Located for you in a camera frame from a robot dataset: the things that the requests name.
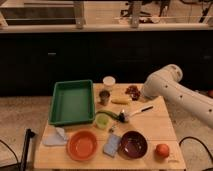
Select orange plastic bowl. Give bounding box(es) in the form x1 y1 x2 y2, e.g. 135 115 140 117
66 130 98 161

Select orange fruit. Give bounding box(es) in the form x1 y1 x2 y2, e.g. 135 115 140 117
155 144 170 158

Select black cable right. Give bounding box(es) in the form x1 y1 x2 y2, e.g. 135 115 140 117
178 136 213 171

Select dark red grape bunch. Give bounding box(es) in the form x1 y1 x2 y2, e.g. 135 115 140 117
125 85 141 101

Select light green small cup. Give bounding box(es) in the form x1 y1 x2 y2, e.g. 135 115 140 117
95 114 109 129

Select black stand pole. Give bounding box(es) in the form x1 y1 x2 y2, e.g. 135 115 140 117
20 129 36 171

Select small metal cup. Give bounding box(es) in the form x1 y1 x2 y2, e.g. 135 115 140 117
99 90 110 106

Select green plastic tray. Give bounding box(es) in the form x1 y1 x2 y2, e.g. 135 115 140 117
49 80 95 126

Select white folded cloth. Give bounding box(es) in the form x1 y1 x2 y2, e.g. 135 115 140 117
42 127 68 146

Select dark maroon bowl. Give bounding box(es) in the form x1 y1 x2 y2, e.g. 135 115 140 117
119 131 148 159

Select blue sponge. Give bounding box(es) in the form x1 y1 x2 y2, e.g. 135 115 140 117
103 134 121 157

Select black white handled utensil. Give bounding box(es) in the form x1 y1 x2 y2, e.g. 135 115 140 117
118 105 153 123

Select white plastic cup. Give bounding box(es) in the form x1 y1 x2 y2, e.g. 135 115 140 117
103 76 116 91

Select small metal clip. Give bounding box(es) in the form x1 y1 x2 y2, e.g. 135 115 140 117
109 123 117 133

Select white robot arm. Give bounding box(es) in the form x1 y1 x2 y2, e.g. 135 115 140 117
141 64 213 129

